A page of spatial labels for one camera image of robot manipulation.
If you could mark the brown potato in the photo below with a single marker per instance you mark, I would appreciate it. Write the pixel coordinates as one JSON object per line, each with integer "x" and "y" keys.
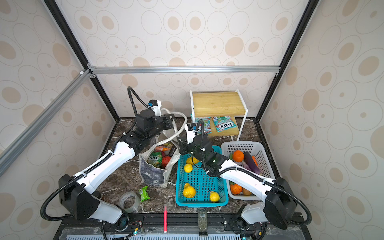
{"x": 246, "y": 192}

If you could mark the white plastic basket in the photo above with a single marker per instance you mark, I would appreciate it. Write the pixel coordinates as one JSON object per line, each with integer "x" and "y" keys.
{"x": 255, "y": 149}

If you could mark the clear tape roll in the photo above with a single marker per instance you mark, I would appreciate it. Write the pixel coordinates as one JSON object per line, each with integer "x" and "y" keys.
{"x": 130, "y": 202}

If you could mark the green yellow snack bag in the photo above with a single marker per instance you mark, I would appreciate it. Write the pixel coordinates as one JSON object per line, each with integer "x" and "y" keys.
{"x": 155, "y": 159}

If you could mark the small orange pumpkin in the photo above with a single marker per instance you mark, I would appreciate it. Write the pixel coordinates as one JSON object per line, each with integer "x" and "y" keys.
{"x": 236, "y": 189}

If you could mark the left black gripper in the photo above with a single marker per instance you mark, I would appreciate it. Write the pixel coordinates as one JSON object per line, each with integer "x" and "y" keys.
{"x": 169, "y": 123}

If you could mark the green Fox's candy bag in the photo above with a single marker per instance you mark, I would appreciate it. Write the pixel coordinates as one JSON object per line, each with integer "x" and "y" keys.
{"x": 223, "y": 123}

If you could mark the small yellow lemon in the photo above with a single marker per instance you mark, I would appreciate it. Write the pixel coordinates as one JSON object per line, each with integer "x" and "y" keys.
{"x": 188, "y": 168}

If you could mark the bumpy yellow citron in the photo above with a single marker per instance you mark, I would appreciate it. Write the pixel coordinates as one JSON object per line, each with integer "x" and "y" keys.
{"x": 192, "y": 161}

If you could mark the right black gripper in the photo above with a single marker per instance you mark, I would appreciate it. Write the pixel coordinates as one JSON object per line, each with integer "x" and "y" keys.
{"x": 183, "y": 146}

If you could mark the cream canvas tote bag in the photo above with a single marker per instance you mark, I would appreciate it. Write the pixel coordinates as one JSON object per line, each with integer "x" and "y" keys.
{"x": 157, "y": 176}

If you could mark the green crumpled wrapper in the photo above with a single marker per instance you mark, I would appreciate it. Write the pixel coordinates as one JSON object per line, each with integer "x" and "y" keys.
{"x": 144, "y": 194}

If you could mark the orange fruit in white basket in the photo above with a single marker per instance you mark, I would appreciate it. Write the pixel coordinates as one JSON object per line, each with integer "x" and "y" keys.
{"x": 238, "y": 156}

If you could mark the diagonal aluminium frame bar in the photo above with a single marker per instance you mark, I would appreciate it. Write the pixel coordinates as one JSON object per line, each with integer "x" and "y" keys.
{"x": 25, "y": 138}

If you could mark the large bumpy yellow lemon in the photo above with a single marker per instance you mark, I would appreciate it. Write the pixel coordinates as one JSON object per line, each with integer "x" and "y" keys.
{"x": 189, "y": 191}

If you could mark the pink marker pen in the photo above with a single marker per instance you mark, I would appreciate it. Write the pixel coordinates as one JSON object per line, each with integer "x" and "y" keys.
{"x": 165, "y": 218}

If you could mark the teal red snack bag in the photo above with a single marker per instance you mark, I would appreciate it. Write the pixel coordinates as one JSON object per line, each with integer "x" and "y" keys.
{"x": 207, "y": 124}

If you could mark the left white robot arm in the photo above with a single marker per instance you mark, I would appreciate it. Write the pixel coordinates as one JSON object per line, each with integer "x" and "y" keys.
{"x": 76, "y": 193}

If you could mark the pale purple eggplant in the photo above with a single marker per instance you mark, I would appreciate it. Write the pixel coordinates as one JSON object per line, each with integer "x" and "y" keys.
{"x": 246, "y": 166}

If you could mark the teal plastic basket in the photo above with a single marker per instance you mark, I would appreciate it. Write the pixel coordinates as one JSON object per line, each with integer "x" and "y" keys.
{"x": 203, "y": 184}

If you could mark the yellow lemon front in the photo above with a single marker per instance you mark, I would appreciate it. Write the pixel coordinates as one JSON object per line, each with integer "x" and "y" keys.
{"x": 214, "y": 197}

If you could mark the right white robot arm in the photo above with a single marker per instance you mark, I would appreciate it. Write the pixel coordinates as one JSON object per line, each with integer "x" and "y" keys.
{"x": 278, "y": 205}

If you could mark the horizontal aluminium frame bar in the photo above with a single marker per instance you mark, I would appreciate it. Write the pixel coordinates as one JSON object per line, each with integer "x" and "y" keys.
{"x": 185, "y": 70}

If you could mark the white wooden two-tier shelf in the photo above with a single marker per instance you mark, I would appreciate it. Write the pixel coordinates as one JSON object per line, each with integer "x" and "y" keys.
{"x": 218, "y": 104}

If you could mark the orange pink snack bag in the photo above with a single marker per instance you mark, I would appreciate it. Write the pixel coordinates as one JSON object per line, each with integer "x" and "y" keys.
{"x": 164, "y": 147}

